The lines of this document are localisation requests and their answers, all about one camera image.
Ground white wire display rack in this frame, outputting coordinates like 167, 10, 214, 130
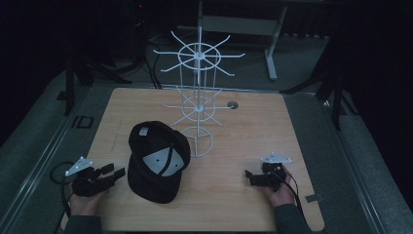
152, 26, 246, 159

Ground black baseball cap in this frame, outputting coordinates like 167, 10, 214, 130
127, 120, 192, 205

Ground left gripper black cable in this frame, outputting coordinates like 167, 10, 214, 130
49, 161, 76, 219

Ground person's left hand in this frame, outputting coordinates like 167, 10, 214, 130
68, 189, 110, 216

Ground black metal stand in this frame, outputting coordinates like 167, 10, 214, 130
61, 54, 133, 117
280, 63, 360, 132

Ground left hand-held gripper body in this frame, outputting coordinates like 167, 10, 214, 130
64, 156, 115, 198

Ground grey tape strip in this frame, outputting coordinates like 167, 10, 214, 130
304, 193, 326, 204

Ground person's right hand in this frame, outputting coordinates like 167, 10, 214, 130
262, 165, 297, 209

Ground black floor socket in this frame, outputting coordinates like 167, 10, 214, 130
70, 114, 95, 130

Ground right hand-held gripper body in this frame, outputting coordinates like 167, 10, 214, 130
259, 151, 292, 193

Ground black floor cables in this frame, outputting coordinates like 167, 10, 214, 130
141, 33, 168, 91

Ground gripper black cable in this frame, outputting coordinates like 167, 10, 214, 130
272, 167, 307, 222
49, 161, 76, 219

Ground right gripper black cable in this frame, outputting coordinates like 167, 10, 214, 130
272, 167, 307, 222

